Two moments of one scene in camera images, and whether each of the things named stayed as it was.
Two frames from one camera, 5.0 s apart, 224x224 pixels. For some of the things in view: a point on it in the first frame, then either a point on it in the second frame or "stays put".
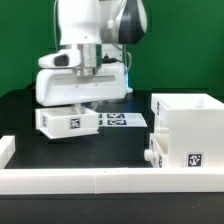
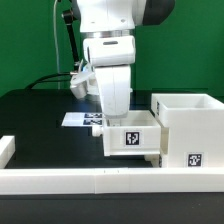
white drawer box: x=67 y=121 → x=137 y=134
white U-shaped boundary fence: x=66 y=181 stays put
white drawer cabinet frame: x=194 y=124 stays put
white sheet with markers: x=121 y=120 → x=82 y=119
